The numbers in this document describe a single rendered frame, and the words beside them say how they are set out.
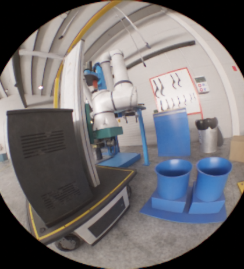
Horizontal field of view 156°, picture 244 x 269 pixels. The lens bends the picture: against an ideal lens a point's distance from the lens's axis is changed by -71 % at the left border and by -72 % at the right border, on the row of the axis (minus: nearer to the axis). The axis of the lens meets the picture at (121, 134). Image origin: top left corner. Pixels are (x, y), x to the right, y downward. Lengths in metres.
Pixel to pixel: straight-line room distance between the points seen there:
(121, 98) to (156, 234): 0.95
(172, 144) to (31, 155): 1.93
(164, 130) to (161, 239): 1.72
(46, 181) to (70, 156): 0.17
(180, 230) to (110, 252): 0.46
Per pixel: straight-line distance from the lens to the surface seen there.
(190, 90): 3.12
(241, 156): 1.74
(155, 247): 0.71
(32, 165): 0.41
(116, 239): 0.75
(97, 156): 1.95
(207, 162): 0.84
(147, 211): 0.84
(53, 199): 0.47
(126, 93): 0.60
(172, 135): 1.85
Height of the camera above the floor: 0.69
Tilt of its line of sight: 2 degrees down
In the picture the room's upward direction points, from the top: 10 degrees counter-clockwise
